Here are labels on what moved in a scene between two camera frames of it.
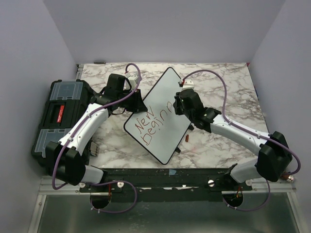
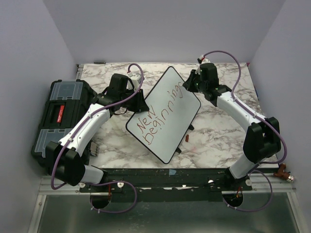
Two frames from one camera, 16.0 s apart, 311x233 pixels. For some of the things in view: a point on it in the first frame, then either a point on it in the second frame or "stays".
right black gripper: x=175 y=104 to x=188 y=84
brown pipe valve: x=288 y=177 stays
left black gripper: x=139 y=106 stays
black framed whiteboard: x=160 y=129 stays
